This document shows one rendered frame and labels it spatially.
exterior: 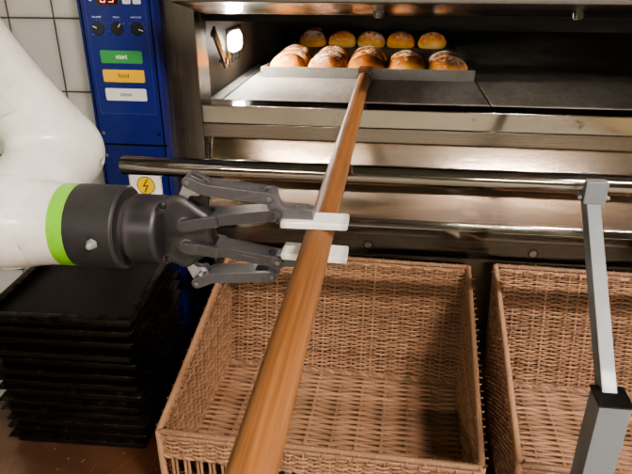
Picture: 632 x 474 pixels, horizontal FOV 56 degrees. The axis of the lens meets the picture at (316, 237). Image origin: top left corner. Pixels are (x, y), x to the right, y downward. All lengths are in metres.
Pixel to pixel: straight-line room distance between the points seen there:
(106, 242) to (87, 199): 0.05
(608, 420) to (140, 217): 0.62
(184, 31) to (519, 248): 0.85
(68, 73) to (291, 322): 1.05
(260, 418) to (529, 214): 1.03
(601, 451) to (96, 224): 0.68
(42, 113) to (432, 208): 0.82
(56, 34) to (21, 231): 0.78
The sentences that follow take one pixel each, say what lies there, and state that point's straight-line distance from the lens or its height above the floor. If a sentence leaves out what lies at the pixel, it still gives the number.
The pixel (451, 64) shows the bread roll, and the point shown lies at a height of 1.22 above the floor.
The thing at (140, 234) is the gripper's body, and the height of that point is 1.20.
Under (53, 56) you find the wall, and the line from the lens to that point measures 1.43.
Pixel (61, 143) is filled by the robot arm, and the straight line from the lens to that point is 0.78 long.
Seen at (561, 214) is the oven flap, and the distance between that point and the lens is 1.36.
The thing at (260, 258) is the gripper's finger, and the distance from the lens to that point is 0.64.
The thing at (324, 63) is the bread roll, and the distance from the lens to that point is 1.61.
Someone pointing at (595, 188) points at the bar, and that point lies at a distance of 0.94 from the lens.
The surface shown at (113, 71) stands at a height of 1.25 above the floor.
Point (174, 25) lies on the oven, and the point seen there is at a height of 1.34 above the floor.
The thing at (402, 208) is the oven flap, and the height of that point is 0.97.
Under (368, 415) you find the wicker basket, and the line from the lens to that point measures 1.31.
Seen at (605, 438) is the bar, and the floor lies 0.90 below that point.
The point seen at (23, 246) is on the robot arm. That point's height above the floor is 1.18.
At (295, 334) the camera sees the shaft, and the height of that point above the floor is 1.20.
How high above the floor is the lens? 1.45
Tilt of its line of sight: 25 degrees down
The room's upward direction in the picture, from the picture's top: straight up
